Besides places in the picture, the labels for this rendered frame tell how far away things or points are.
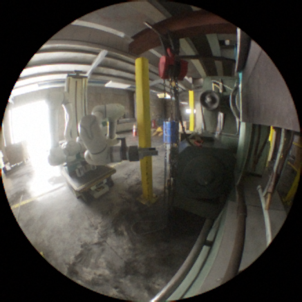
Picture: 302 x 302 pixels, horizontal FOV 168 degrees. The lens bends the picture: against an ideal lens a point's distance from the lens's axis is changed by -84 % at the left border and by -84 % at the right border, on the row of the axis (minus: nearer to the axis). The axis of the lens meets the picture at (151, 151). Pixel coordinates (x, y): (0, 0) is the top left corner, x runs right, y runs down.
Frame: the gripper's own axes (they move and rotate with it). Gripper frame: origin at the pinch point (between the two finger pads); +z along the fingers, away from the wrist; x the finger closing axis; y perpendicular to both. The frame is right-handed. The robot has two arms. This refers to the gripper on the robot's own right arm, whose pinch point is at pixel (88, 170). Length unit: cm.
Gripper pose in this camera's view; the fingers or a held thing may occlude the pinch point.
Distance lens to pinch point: 120.1
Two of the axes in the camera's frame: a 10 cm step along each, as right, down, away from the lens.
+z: 0.4, 9.5, 3.1
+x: -4.9, 2.9, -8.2
